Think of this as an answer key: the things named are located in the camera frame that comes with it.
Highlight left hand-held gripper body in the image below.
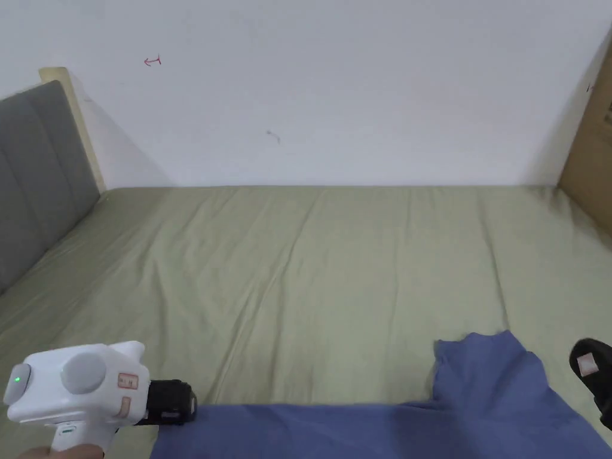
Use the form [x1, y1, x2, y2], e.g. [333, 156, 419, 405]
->
[2, 341, 198, 453]

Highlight person's left hand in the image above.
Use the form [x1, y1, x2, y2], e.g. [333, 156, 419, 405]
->
[16, 443, 105, 459]

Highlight bed with pale green sheet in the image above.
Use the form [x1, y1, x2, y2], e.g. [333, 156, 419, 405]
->
[0, 185, 612, 459]

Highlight blue shirt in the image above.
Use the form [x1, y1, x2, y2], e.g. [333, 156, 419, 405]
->
[151, 331, 612, 459]

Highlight grey padded headboard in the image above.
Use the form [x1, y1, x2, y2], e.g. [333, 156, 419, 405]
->
[0, 66, 106, 293]

